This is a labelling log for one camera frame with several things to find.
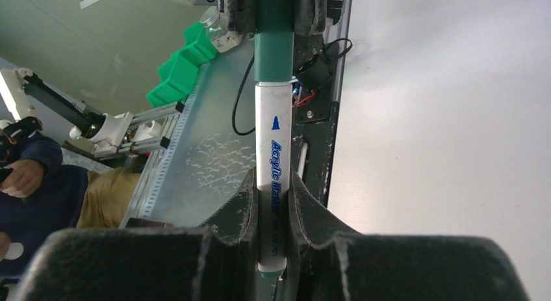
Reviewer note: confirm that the person in navy shirt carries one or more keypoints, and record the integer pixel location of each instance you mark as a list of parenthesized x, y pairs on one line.
[(42, 195)]

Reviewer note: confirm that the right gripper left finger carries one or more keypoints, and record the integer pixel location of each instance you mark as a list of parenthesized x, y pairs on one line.
[(214, 261)]

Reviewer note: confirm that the green pen cap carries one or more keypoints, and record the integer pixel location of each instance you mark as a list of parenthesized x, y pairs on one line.
[(274, 41)]

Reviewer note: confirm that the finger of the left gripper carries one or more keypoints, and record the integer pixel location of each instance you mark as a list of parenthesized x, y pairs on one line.
[(239, 15), (309, 24)]

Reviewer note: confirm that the perforated metal strip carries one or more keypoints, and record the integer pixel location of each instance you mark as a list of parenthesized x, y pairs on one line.
[(153, 176)]

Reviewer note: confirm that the white marker green end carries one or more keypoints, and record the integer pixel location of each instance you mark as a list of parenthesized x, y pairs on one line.
[(273, 118)]

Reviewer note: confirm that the green storage bins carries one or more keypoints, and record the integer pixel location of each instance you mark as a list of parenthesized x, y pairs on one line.
[(179, 74)]

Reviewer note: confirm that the right controller board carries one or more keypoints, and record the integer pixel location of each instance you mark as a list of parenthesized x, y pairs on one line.
[(314, 96)]

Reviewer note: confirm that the clear plastic jar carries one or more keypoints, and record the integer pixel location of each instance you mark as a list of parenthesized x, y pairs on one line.
[(215, 28)]

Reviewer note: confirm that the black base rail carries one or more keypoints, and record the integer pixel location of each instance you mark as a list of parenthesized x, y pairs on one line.
[(313, 144)]

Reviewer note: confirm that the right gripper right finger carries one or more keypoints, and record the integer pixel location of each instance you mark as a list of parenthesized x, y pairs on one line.
[(329, 260)]

